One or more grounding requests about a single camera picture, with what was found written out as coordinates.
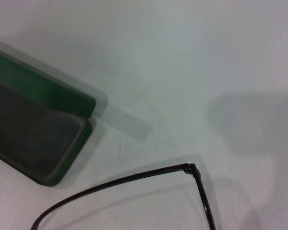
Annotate black glasses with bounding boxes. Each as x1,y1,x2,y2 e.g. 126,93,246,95
30,163,216,230

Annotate green glasses case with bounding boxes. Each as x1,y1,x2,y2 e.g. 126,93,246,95
0,45,97,188

